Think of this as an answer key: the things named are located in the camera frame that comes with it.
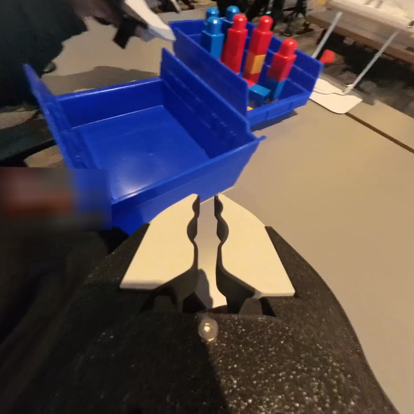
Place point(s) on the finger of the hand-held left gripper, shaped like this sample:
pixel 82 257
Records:
pixel 152 22

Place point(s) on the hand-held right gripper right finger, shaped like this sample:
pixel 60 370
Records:
pixel 252 258

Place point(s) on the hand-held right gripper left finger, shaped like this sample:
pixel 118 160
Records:
pixel 161 255

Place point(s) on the group of mega block towers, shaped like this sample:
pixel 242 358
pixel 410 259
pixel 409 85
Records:
pixel 236 45

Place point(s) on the large blue plastic bin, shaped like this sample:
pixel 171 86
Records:
pixel 284 103

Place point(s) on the person's left forearm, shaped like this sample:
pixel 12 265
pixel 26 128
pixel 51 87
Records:
pixel 32 26

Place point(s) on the white desk mat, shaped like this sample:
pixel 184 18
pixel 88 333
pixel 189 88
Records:
pixel 336 100

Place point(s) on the white clipboard stand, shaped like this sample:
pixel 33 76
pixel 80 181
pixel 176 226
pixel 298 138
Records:
pixel 350 88

